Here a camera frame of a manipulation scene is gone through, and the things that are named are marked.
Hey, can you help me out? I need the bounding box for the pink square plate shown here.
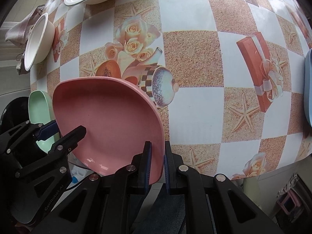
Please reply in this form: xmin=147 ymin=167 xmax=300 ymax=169
xmin=52 ymin=77 xmax=165 ymax=184

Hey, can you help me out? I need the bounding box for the blue square plate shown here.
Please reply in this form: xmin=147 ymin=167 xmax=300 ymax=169
xmin=304 ymin=49 xmax=312 ymax=126

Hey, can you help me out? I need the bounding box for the green square plate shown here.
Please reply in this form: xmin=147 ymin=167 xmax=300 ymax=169
xmin=28 ymin=90 xmax=60 ymax=153

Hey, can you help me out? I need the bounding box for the pink stool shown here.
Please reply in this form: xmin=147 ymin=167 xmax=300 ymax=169
xmin=276 ymin=174 xmax=309 ymax=214

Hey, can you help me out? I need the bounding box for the small white foam bowl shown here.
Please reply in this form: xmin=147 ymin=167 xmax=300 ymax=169
xmin=24 ymin=13 xmax=55 ymax=71

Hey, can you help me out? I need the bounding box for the pink beige cloth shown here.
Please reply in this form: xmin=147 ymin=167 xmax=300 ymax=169
xmin=1 ymin=5 xmax=45 ymax=75

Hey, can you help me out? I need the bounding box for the patterned vinyl tablecloth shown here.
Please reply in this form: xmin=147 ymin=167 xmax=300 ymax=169
xmin=30 ymin=0 xmax=311 ymax=179

